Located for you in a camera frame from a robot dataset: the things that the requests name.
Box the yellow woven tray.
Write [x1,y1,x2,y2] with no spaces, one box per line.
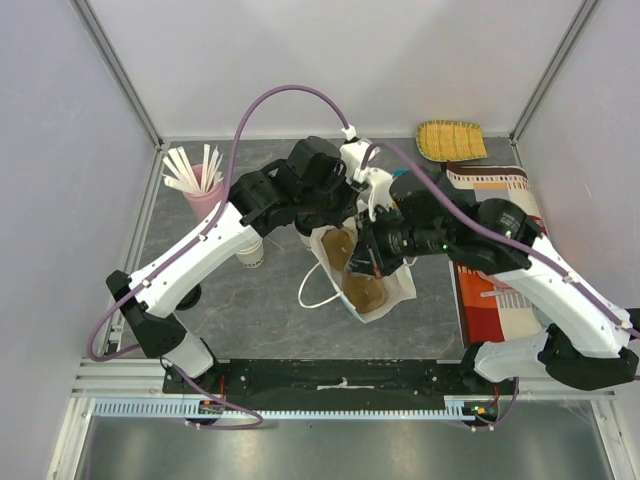
[416,120,488,163]

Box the purple cable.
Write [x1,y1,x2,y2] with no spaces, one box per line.
[87,84,359,431]
[359,141,640,432]

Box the stack of white paper cups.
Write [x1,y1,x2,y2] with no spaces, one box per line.
[235,239,264,268]

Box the pink straw holder cup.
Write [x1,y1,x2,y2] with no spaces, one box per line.
[183,181,224,222]

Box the white wrapped straws bundle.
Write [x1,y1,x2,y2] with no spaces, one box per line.
[162,144,223,196]

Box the colourful patterned placemat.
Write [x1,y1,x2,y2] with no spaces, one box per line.
[443,163,546,347]

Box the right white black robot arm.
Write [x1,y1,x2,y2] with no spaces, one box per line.
[346,172,639,394]

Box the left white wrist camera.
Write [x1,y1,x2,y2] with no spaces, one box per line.
[339,139,371,184]

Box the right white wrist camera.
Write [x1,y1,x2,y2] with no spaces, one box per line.
[353,167,394,222]

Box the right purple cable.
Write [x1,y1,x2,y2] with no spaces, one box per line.
[359,141,640,432]

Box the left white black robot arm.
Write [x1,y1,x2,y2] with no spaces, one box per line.
[106,136,369,393]

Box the brown cardboard cup carrier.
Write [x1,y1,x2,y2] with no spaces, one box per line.
[321,228,388,314]

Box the slotted cable duct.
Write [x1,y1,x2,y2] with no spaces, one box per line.
[92,394,501,419]

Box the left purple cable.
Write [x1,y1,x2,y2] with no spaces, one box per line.
[87,84,359,431]

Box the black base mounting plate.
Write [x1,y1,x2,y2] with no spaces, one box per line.
[195,359,515,410]

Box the light blue paper bag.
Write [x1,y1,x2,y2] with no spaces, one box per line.
[297,226,417,323]

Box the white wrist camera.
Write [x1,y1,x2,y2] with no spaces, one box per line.
[339,139,371,184]
[353,167,394,222]

